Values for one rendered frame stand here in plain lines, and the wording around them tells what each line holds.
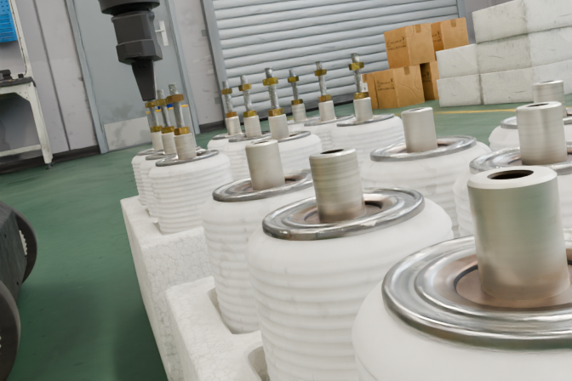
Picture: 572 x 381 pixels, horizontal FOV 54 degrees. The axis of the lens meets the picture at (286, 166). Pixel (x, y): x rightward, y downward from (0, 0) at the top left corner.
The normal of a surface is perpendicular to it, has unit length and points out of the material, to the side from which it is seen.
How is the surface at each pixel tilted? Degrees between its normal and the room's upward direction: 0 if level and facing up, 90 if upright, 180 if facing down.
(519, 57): 90
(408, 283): 4
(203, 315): 0
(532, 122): 90
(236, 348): 0
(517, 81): 90
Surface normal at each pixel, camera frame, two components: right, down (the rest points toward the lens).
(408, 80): 0.35, 0.07
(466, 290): -0.18, -0.97
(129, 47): 0.11, 0.12
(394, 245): 0.21, -0.47
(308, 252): -0.40, -0.58
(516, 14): -0.91, 0.22
